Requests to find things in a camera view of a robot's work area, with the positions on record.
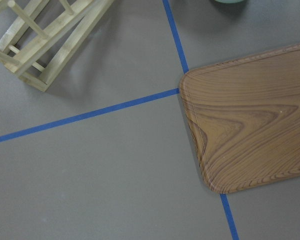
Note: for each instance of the wooden cutting board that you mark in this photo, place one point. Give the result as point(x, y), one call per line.
point(244, 118)

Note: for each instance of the wooden mug tree rack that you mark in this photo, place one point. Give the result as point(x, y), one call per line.
point(25, 42)

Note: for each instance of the green ceramic bowl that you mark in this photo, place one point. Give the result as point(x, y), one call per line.
point(228, 1)

